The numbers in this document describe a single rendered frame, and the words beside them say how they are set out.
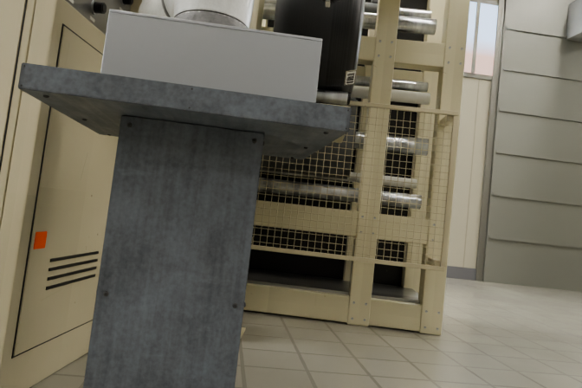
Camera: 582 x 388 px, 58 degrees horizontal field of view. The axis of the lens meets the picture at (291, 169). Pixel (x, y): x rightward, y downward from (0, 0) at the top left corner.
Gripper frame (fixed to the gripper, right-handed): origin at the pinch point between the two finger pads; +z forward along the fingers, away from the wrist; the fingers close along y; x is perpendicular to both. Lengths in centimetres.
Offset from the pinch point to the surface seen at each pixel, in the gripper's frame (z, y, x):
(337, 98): 20.0, -6.7, 28.3
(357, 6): 13.7, -9.7, -2.3
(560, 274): 396, -269, 156
